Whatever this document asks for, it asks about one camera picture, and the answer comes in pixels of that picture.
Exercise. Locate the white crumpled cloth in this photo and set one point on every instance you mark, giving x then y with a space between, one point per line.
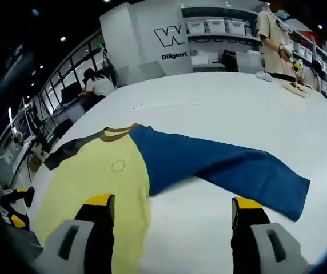
263 77

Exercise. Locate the shelving with white bins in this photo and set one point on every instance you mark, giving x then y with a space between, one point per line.
315 48

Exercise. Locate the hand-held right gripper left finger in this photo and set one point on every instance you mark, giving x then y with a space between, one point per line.
95 237

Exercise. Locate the grey mesh chair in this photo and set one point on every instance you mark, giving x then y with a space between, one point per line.
23 242

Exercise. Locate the white box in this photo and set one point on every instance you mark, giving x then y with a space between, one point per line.
249 62

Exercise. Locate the yellow and blue garment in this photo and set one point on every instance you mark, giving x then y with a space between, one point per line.
100 177

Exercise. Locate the black computer monitor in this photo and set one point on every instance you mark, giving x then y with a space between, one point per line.
70 96

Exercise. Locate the white storage bin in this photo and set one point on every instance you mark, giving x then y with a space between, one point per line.
215 26
195 27
235 28

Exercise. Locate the dark office desk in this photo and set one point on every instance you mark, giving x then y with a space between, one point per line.
72 112

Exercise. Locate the grey metal shelving unit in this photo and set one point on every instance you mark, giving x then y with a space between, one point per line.
223 40

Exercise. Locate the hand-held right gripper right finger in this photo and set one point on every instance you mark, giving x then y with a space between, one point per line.
246 237

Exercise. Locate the black bag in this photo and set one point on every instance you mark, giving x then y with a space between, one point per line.
229 60

